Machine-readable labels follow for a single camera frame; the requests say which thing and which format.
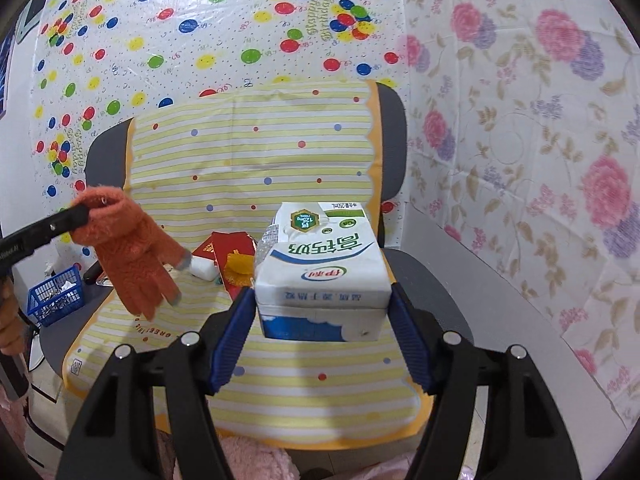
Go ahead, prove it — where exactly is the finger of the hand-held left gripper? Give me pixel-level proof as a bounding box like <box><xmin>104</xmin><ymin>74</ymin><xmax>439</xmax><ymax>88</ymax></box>
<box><xmin>0</xmin><ymin>206</ymin><xmax>92</xmax><ymax>267</ymax></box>

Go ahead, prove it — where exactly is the yellow striped chair cover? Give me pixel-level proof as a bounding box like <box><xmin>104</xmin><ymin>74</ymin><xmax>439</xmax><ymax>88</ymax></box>
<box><xmin>62</xmin><ymin>77</ymin><xmax>433</xmax><ymax>443</ymax></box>

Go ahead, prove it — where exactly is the white milk carton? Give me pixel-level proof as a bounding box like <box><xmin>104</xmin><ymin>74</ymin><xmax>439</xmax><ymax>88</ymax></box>
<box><xmin>254</xmin><ymin>201</ymin><xmax>392</xmax><ymax>343</ymax></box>

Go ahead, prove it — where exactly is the blue plastic basket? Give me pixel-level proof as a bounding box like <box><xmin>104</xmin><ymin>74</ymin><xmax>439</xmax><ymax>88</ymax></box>
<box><xmin>27</xmin><ymin>264</ymin><xmax>85</xmax><ymax>327</ymax></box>

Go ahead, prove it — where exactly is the grey office chair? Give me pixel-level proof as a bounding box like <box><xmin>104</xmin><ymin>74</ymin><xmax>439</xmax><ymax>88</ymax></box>
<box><xmin>37</xmin><ymin>82</ymin><xmax>576</xmax><ymax>441</ymax></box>

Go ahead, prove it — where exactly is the yellow tassel ornament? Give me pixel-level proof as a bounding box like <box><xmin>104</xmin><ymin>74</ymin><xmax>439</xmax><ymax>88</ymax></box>
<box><xmin>222</xmin><ymin>252</ymin><xmax>256</xmax><ymax>289</ymax></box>

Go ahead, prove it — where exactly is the floral wall cloth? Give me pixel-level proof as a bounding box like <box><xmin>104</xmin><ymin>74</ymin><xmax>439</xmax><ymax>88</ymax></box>
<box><xmin>400</xmin><ymin>0</ymin><xmax>640</xmax><ymax>431</ymax></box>

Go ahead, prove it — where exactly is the bright red envelope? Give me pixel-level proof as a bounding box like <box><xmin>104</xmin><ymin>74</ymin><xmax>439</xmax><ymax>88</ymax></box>
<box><xmin>210</xmin><ymin>231</ymin><xmax>259</xmax><ymax>288</ymax></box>

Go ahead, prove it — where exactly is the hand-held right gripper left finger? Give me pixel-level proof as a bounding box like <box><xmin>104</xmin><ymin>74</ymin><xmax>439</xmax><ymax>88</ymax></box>
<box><xmin>56</xmin><ymin>287</ymin><xmax>259</xmax><ymax>480</ymax></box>

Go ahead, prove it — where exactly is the person's left hand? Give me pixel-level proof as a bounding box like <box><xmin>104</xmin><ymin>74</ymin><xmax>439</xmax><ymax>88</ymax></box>
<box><xmin>0</xmin><ymin>280</ymin><xmax>26</xmax><ymax>357</ymax></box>

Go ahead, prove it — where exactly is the polka dot wall cloth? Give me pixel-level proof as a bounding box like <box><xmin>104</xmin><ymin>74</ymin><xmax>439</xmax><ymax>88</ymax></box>
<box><xmin>15</xmin><ymin>0</ymin><xmax>418</xmax><ymax>271</ymax></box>

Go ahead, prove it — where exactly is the orange knit glove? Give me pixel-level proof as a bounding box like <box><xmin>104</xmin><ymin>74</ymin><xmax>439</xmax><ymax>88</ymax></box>
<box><xmin>70</xmin><ymin>186</ymin><xmax>193</xmax><ymax>322</ymax></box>

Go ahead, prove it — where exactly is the small white box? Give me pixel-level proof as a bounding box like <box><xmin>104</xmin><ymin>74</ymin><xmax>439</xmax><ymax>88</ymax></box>
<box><xmin>189</xmin><ymin>257</ymin><xmax>219</xmax><ymax>281</ymax></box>

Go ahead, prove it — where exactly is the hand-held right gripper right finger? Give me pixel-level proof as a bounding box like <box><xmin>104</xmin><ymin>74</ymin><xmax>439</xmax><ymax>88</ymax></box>
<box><xmin>386</xmin><ymin>281</ymin><xmax>584</xmax><ymax>480</ymax></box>

